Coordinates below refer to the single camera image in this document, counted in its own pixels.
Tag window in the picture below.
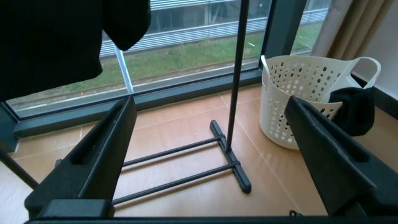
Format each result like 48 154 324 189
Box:
0 0 332 153

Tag beige curtain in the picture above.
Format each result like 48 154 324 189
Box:
310 0 396 62

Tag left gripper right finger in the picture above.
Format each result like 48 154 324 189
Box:
284 95 398 217

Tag white laundry basket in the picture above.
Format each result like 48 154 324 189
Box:
259 55 382 151

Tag black clothes rack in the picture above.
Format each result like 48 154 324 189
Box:
0 0 252 206

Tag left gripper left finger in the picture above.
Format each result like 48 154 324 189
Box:
24 96 138 218

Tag heap of clothes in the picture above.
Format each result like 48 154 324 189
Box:
328 86 376 137

